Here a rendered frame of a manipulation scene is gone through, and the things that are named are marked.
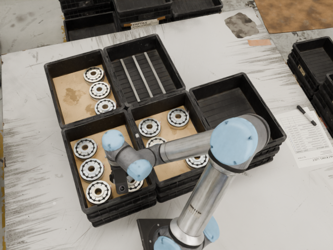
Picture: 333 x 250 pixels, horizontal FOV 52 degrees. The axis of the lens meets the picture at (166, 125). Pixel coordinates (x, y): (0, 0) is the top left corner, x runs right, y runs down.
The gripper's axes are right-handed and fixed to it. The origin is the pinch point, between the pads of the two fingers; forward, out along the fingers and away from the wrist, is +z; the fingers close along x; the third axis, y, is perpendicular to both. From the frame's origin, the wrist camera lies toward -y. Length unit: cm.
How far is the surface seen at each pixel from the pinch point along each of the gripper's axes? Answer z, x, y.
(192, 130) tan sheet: 2.0, -36.0, 18.6
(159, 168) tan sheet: 2.0, -16.2, 3.8
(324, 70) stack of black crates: 58, -159, 73
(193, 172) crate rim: -8.0, -28.1, -5.9
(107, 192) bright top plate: -0.9, 7.2, -2.4
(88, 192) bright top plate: -0.8, 14.9, -0.5
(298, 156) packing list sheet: 15, -84, -2
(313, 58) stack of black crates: 58, -157, 86
